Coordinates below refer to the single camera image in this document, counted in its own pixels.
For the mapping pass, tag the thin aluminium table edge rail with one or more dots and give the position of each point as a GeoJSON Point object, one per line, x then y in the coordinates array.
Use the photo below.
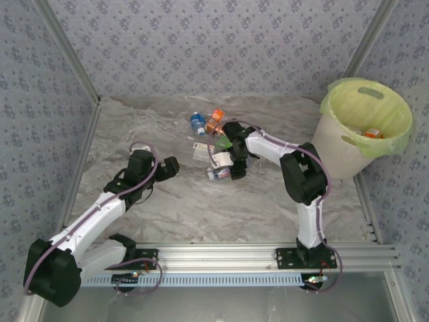
{"type": "Point", "coordinates": [151, 97]}

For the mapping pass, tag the small black circuit board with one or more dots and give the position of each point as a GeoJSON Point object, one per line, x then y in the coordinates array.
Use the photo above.
{"type": "Point", "coordinates": [122, 278]}
{"type": "Point", "coordinates": [313, 279]}

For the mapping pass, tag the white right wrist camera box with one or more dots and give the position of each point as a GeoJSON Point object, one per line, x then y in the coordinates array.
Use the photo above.
{"type": "Point", "coordinates": [222, 159]}

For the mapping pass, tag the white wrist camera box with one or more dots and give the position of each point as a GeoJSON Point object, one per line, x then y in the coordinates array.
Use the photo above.
{"type": "Point", "coordinates": [222, 159]}
{"type": "Point", "coordinates": [139, 147]}

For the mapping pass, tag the copper label bottle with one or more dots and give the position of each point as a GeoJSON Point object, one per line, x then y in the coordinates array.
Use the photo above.
{"type": "Point", "coordinates": [212, 126]}

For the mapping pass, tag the aluminium shelf frame rail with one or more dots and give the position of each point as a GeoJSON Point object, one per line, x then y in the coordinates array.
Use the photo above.
{"type": "Point", "coordinates": [30, 312]}
{"type": "Point", "coordinates": [402, 302]}

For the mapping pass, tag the clear bottle white label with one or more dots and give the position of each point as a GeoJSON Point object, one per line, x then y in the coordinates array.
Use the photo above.
{"type": "Point", "coordinates": [202, 151]}

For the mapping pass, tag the green label bottle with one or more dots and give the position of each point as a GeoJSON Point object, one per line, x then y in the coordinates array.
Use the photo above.
{"type": "Point", "coordinates": [222, 144]}

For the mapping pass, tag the wide aluminium frame rail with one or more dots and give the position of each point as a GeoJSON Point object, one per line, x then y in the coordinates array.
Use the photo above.
{"type": "Point", "coordinates": [214, 256]}

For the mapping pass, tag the aluminium frame post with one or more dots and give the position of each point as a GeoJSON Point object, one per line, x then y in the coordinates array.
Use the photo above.
{"type": "Point", "coordinates": [70, 50]}
{"type": "Point", "coordinates": [373, 33]}

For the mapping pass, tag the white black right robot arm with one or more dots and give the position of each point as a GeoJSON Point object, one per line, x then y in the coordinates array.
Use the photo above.
{"type": "Point", "coordinates": [303, 177]}

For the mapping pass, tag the white plastic bin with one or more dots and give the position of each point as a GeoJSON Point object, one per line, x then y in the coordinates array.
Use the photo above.
{"type": "Point", "coordinates": [335, 157]}

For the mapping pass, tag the small blue label bottle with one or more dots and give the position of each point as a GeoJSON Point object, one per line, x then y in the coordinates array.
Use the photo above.
{"type": "Point", "coordinates": [196, 120]}

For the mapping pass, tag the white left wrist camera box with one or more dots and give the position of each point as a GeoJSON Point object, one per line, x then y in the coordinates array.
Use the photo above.
{"type": "Point", "coordinates": [139, 147]}

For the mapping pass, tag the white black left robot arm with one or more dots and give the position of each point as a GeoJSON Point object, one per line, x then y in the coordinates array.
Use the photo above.
{"type": "Point", "coordinates": [50, 271]}

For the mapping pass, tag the grey metal shelf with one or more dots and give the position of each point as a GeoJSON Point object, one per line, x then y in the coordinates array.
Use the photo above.
{"type": "Point", "coordinates": [214, 305]}

